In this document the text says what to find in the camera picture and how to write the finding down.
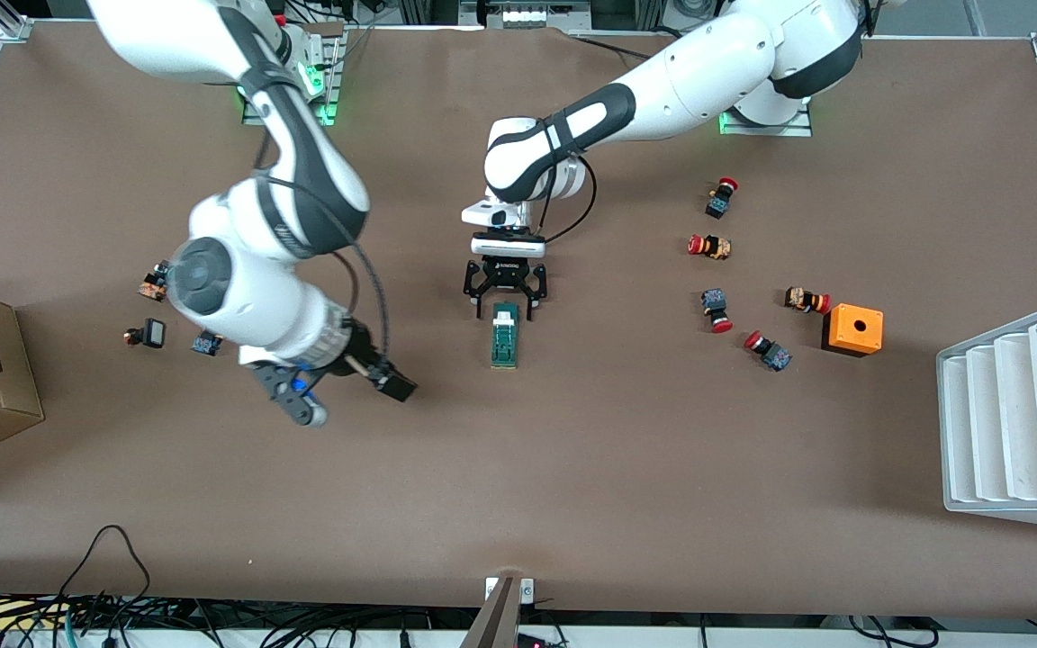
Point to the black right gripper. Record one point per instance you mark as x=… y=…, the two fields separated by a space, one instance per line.
x=362 y=353

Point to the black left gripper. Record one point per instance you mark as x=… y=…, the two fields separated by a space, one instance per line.
x=507 y=269

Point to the green terminal block module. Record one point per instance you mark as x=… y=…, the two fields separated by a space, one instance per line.
x=505 y=351

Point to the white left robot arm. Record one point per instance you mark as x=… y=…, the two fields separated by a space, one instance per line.
x=707 y=72

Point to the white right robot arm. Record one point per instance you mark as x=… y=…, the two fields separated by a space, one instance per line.
x=239 y=297

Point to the green push button blue block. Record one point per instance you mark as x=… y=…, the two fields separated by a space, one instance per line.
x=205 y=344

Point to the red emergency button orange block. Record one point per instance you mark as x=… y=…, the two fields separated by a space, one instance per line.
x=807 y=301
x=709 y=246

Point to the red emergency button blue block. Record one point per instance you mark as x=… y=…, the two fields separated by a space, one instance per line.
x=722 y=197
x=716 y=310
x=768 y=351

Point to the black square push button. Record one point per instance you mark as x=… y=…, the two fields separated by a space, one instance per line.
x=153 y=334

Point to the white power strip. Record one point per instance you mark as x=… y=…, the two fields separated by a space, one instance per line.
x=536 y=16

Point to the black device red light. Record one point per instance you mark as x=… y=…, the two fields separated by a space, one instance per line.
x=536 y=643

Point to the orange box with hole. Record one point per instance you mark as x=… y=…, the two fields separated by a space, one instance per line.
x=870 y=335

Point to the yellow tag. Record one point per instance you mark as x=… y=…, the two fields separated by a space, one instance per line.
x=23 y=614

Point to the white slotted tray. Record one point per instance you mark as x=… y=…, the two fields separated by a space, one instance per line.
x=1014 y=423

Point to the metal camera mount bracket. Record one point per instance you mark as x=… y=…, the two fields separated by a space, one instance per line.
x=500 y=621

